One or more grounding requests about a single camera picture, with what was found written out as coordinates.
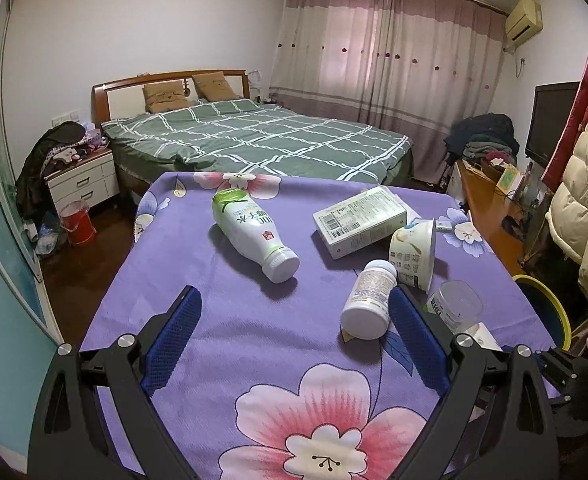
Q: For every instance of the pink curtain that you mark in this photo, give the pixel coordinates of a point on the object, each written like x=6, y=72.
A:
x=389, y=60

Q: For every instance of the pile of dark clothes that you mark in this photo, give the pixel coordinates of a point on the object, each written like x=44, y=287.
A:
x=484, y=137

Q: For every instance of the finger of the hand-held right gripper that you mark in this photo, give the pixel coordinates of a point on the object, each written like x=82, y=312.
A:
x=556, y=362
x=571, y=397

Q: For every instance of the small flat white packet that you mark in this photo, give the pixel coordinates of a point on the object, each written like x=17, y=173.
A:
x=445, y=225

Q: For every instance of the brown cat-face pillow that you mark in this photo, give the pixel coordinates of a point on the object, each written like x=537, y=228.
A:
x=166, y=96
x=216, y=86

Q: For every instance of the green framed card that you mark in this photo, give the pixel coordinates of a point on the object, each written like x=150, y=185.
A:
x=510, y=180

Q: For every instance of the beige air conditioner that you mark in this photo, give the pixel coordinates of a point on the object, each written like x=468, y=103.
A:
x=523, y=20

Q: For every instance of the clear plastic jar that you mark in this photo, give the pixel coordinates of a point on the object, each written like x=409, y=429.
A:
x=456, y=307

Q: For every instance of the wooden desk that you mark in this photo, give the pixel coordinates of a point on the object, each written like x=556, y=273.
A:
x=489, y=210

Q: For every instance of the red hanging garment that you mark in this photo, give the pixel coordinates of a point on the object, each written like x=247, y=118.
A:
x=586, y=90

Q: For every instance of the white green cardboard box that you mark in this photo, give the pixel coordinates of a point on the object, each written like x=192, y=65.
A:
x=359, y=220

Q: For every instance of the yellow-rimmed dark bin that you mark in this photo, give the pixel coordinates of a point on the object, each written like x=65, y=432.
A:
x=544, y=305

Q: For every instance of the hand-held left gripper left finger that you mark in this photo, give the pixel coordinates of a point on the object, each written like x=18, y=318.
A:
x=171, y=340

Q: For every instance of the small white carton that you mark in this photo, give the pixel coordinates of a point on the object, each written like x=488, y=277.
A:
x=481, y=336

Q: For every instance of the white pill bottle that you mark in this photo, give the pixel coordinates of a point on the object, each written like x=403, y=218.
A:
x=369, y=300

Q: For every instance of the black television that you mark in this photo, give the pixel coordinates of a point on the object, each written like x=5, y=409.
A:
x=551, y=120

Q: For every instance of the white nightstand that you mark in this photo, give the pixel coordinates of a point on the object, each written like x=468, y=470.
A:
x=84, y=182

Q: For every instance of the dark clothes heap on nightstand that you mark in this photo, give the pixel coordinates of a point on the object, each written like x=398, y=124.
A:
x=49, y=155

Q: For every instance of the red bucket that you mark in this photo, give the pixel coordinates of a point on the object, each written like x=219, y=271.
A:
x=78, y=222

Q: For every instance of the white green plastic bottle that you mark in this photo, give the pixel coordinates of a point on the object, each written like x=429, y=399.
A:
x=246, y=232

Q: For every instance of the wall switch panel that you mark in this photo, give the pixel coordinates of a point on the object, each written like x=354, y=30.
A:
x=66, y=119

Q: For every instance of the plastic bags on floor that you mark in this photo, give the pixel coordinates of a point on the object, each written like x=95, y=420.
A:
x=49, y=237

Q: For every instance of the cream paper cup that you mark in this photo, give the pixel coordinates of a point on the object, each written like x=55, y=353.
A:
x=414, y=252

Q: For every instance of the wooden headboard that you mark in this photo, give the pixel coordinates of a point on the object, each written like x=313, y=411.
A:
x=124, y=95

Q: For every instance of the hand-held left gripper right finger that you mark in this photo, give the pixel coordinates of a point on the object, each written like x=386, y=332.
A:
x=419, y=345

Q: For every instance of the purple floral tablecloth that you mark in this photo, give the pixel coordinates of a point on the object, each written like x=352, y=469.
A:
x=254, y=350

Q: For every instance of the bed with green plaid cover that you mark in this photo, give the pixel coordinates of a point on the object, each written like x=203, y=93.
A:
x=264, y=135

